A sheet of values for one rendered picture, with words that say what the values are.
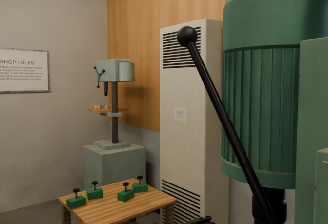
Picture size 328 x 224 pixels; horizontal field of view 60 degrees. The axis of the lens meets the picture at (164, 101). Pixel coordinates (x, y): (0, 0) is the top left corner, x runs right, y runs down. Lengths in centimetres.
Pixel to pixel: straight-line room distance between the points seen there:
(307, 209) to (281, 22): 27
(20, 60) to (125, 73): 125
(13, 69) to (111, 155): 140
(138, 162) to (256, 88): 250
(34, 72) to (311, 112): 315
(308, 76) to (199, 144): 169
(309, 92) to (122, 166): 248
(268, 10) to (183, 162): 186
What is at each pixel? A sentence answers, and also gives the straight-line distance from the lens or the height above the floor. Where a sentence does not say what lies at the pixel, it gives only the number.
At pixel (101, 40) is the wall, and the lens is 373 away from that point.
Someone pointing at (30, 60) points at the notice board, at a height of 159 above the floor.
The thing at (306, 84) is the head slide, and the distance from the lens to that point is 43.
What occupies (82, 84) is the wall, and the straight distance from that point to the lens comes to 358.
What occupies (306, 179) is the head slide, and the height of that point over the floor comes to 123.
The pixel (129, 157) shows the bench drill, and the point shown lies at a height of 63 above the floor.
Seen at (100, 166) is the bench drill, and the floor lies 59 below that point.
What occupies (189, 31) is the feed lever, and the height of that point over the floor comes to 144.
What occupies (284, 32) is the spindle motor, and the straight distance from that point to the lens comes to 46.
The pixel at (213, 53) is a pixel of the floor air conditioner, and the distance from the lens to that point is 205.
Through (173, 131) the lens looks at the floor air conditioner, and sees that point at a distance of 227.
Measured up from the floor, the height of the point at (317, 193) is 126.
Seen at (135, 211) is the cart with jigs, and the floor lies 53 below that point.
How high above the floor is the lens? 136
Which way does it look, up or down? 4 degrees down
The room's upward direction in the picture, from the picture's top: straight up
